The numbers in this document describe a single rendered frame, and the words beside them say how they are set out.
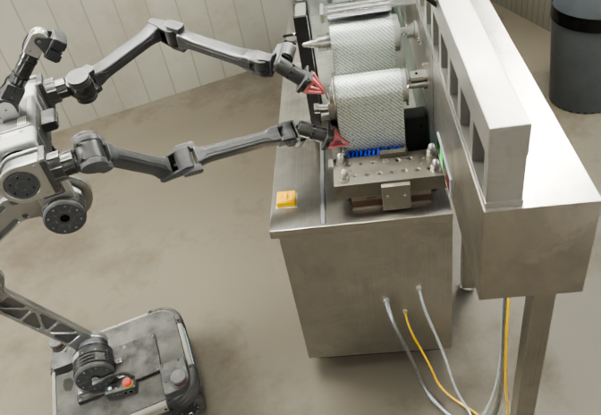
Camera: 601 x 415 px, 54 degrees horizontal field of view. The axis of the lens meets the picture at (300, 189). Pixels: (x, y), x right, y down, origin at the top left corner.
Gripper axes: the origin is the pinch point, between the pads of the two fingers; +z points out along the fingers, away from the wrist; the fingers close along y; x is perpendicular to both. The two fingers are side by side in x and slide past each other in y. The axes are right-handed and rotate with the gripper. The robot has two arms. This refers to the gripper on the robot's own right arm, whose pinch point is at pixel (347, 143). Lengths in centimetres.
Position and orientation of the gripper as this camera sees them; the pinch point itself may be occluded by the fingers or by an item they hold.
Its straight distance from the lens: 221.8
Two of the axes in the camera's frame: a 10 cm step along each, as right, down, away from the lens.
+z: 9.4, 2.8, 2.1
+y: -0.2, 6.5, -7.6
